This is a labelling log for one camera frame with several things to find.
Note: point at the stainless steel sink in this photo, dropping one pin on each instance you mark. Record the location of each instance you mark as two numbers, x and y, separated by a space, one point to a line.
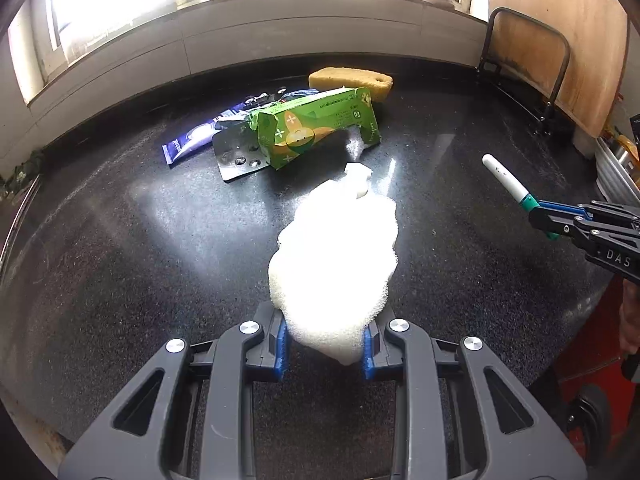
13 213

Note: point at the dark green rag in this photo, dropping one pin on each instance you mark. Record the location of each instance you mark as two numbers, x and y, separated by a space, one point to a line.
23 174

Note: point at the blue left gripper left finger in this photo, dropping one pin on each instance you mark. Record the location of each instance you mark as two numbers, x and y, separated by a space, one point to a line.
281 364

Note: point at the white foam packing piece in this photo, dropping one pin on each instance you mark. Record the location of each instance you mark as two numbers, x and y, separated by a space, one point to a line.
329 276

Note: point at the blue snack wrapper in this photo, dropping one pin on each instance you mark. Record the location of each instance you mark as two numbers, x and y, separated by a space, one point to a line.
201 135

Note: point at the wooden board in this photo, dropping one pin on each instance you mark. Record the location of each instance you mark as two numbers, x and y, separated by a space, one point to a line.
597 31

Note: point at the yellow sponge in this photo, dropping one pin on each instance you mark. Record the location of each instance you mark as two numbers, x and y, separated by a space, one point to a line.
330 78

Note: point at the green carton box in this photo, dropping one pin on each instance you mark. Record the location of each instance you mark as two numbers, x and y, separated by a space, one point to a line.
288 129

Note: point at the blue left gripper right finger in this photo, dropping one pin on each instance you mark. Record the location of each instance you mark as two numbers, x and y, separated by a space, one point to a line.
367 364

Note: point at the black metal rack frame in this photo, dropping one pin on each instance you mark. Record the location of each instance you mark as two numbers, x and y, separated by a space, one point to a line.
525 61

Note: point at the white green marker pen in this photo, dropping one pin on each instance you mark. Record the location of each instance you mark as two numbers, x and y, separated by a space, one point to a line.
518 191

